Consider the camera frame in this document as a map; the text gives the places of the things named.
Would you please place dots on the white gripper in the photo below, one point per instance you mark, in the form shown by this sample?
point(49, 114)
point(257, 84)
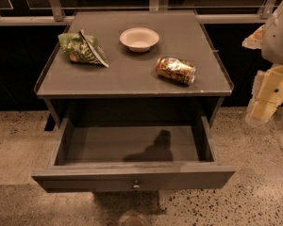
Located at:
point(277, 40)

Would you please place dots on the orange soda can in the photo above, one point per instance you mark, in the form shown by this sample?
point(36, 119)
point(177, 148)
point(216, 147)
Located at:
point(176, 69)

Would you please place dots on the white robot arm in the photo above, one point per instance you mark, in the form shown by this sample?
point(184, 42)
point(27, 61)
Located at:
point(269, 38)

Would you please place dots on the grey open top drawer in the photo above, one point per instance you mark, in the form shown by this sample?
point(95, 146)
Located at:
point(106, 159)

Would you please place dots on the small metal drawer knob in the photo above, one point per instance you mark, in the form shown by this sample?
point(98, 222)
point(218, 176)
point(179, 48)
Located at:
point(136, 185)

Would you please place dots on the white paper bowl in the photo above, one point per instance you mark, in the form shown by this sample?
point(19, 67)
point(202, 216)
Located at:
point(139, 39)

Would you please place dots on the grey cabinet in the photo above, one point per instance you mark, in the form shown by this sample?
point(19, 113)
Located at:
point(133, 74)

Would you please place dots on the green chip bag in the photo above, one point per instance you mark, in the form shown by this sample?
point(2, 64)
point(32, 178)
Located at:
point(82, 48)

